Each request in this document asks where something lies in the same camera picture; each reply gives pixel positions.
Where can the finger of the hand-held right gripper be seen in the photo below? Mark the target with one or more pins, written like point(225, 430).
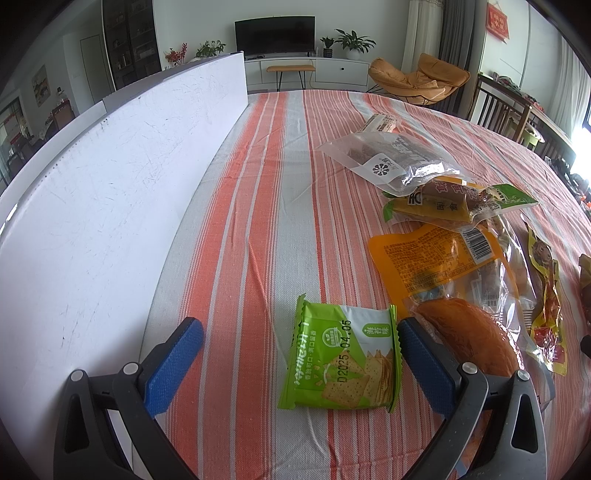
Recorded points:
point(586, 347)

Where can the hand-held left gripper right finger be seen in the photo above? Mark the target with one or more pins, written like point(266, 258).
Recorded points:
point(425, 360)

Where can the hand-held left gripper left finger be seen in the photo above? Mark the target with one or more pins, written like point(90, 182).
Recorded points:
point(175, 360)

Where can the green cracker packet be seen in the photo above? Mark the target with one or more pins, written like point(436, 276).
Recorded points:
point(341, 355)

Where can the squid snack packet green ends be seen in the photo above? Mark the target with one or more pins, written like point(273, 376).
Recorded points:
point(443, 207)

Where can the white cardboard box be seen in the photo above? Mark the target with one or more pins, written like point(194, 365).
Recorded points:
point(101, 207)

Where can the clear bag of brown snacks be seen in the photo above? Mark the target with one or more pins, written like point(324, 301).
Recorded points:
point(392, 157)

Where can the bread bun in clear bag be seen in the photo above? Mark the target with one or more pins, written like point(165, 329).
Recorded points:
point(471, 332)

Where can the yellow snack packet cartoon face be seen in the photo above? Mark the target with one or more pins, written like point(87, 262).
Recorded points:
point(547, 295)

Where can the gold green snack bag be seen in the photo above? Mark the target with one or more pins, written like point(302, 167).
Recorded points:
point(586, 267)

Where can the orange striped tablecloth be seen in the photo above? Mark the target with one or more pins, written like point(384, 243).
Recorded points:
point(277, 207)

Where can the cluttered wooden side table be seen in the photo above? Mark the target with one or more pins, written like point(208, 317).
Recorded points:
point(554, 134)

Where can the green bin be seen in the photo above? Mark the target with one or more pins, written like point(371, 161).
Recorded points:
point(532, 137)

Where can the dark wooden chair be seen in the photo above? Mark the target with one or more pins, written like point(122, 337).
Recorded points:
point(498, 108)

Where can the orange lounge chair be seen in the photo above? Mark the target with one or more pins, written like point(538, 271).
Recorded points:
point(415, 78)

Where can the white television cabinet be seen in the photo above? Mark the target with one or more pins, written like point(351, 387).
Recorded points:
point(341, 71)

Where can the red flower arrangement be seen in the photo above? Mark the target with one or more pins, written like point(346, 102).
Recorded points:
point(175, 54)

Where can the bushy green potted plant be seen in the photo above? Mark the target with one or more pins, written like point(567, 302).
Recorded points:
point(210, 48)

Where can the wooden bench black legs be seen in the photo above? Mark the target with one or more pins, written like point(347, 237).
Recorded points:
point(291, 68)

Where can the dark glass display cabinet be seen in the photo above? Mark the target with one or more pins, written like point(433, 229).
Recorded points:
point(131, 41)

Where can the large leafy potted plant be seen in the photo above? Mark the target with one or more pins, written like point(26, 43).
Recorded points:
point(355, 42)

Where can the covered standing air conditioner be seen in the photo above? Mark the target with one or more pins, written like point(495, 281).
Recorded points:
point(422, 32)

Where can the small potted plant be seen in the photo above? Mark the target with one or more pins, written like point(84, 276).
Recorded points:
point(328, 45)

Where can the grey curtain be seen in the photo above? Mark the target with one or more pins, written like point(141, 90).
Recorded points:
point(461, 32)

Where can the black television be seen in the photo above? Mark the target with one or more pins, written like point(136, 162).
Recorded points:
point(274, 36)

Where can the framed wall picture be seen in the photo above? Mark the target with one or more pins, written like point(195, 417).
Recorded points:
point(40, 83)

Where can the red wall hanging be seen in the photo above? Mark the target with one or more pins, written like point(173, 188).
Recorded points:
point(497, 21)

